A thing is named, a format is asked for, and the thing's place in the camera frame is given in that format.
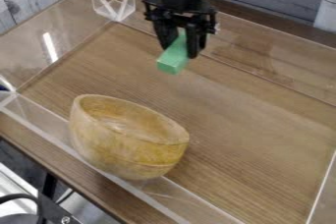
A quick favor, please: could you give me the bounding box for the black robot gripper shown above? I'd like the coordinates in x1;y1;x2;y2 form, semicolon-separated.
142;0;218;59

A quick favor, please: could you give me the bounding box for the green rectangular block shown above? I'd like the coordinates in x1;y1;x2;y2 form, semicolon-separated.
156;32;190;75

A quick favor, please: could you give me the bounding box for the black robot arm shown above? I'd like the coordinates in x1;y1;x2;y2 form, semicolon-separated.
142;0;218;59

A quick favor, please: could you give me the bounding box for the brown wooden bowl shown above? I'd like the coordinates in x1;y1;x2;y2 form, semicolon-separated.
70;94;190;180

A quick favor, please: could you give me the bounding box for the white cylindrical container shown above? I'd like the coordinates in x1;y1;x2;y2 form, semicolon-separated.
314;0;336;33

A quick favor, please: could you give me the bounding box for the black table leg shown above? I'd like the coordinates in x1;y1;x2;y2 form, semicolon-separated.
42;173;58;199

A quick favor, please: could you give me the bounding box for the clear acrylic corner bracket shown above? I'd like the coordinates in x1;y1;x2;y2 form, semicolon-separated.
92;0;136;23

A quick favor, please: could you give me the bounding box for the clear acrylic tray wall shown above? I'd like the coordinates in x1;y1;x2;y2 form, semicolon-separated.
0;75;246;224

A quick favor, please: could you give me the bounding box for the black metal bracket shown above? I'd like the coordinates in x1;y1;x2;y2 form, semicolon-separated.
39;194;83;224

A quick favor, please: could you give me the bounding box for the black cable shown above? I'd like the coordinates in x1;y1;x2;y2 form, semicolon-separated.
0;193;44;224

